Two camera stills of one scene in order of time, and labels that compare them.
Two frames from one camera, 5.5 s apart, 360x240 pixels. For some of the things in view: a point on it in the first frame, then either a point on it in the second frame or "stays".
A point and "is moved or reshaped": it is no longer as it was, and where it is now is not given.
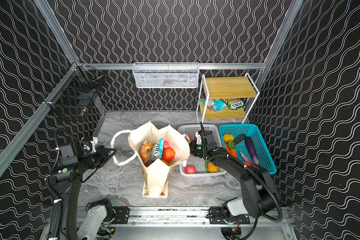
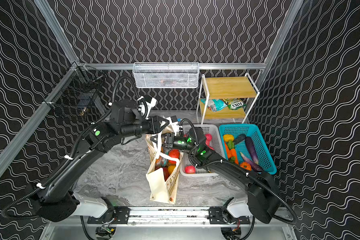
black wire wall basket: [77, 91] stays
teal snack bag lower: [214, 105] stays
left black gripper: [101, 154] → [153, 126]
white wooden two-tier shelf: [226, 97] stays
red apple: [190, 169] stays
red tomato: [168, 154] is moved or reshaped
